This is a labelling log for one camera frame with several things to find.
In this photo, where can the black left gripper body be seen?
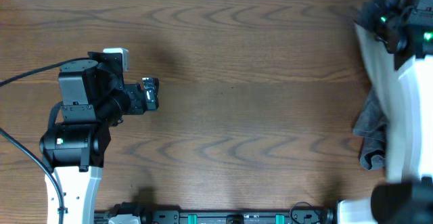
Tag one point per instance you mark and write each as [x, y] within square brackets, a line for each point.
[137, 105]

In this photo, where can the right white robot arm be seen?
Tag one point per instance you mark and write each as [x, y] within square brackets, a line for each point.
[395, 37]

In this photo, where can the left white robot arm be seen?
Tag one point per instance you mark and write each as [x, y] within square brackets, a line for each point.
[94, 99]

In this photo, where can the grey garment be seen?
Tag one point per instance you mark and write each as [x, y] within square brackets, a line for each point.
[372, 126]

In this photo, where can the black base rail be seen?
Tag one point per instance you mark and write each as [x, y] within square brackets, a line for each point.
[300, 213]

